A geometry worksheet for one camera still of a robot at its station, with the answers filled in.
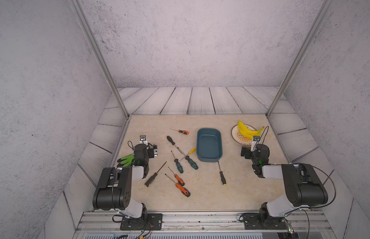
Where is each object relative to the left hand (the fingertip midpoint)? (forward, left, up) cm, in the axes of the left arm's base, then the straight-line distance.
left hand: (148, 144), depth 94 cm
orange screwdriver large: (-27, -22, -5) cm, 35 cm away
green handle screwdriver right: (-12, -28, -5) cm, 31 cm away
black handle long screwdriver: (+6, -15, -8) cm, 18 cm away
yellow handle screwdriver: (-2, -27, -7) cm, 28 cm away
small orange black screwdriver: (+14, -22, -5) cm, 26 cm away
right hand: (-2, -66, -1) cm, 66 cm away
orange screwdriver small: (-20, -19, -7) cm, 29 cm away
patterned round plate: (+8, -61, -6) cm, 62 cm away
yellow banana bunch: (+10, -66, -3) cm, 67 cm away
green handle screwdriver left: (-13, -20, -6) cm, 24 cm away
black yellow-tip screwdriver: (-19, -44, -7) cm, 49 cm away
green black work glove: (-10, +13, -4) cm, 16 cm away
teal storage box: (+3, -39, -6) cm, 40 cm away
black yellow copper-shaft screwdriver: (-22, -3, -6) cm, 23 cm away
